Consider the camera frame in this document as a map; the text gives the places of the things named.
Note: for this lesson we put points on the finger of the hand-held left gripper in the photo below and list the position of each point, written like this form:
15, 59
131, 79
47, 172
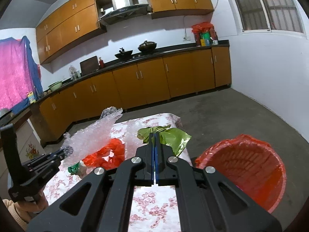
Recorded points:
60, 152
59, 160

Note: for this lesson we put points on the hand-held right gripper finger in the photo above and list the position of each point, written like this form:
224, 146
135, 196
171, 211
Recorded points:
153, 162
157, 159

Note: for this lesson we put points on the green plastic bag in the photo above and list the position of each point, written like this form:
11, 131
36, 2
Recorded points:
176, 137

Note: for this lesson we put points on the red plastic bag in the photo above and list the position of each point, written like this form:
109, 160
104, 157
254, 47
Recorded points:
115, 149

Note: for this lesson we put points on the clear bubble wrap sheet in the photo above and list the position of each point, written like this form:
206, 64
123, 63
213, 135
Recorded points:
96, 133

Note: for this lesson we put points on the red lined waste basket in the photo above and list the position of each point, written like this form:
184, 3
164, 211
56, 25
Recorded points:
275, 188

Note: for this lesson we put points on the person's left forearm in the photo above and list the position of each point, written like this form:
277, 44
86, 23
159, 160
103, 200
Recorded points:
14, 212

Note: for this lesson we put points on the person's left hand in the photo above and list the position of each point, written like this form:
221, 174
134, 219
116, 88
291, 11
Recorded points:
39, 201

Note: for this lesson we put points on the small green wrapper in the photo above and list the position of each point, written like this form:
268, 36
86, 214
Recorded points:
73, 168

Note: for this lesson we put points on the white cabinet with flower decal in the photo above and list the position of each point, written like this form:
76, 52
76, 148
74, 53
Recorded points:
26, 135

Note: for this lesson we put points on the floral tablecloth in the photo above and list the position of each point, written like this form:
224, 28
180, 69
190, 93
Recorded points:
149, 207

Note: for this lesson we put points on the grey metal pot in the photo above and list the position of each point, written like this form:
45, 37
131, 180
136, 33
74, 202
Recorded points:
5, 113

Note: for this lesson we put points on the green basin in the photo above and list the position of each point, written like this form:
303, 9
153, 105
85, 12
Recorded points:
55, 85

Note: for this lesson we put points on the wooden lower cabinets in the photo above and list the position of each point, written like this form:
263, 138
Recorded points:
144, 82

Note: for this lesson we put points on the wooden cabinets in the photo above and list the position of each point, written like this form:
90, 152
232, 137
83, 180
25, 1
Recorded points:
72, 19
144, 82

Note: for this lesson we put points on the glass jar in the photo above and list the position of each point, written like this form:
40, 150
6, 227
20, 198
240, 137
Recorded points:
73, 73

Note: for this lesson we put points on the blue cloth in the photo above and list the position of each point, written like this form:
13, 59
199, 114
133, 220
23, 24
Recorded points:
33, 70

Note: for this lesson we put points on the pink cloth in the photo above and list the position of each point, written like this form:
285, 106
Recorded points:
14, 75

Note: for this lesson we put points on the dark wooden cutting board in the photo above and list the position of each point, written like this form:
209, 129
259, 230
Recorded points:
89, 65

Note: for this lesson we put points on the red bottle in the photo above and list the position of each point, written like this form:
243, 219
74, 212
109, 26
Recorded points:
101, 63

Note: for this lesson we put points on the black countertop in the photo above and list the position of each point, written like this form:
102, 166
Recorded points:
169, 50

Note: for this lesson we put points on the black wok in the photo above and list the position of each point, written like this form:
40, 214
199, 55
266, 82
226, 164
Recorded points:
123, 54

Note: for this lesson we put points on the black pot with lid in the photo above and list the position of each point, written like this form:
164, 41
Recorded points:
147, 46

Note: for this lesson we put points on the green and yellow box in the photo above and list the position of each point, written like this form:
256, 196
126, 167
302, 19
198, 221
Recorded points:
205, 40

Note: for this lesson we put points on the white cup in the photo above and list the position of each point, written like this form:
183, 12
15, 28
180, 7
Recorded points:
215, 42

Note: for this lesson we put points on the wooden upper cabinets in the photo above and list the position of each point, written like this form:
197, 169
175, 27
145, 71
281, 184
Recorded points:
72, 19

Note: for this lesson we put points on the red bag of groceries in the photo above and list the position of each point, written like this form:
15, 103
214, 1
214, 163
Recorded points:
201, 27

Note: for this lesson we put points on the black range hood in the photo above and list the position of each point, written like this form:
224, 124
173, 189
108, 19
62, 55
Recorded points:
123, 11

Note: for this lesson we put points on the barred window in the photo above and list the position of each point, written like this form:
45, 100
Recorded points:
265, 4

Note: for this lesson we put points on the wall socket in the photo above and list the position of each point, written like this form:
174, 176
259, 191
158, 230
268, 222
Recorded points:
185, 38

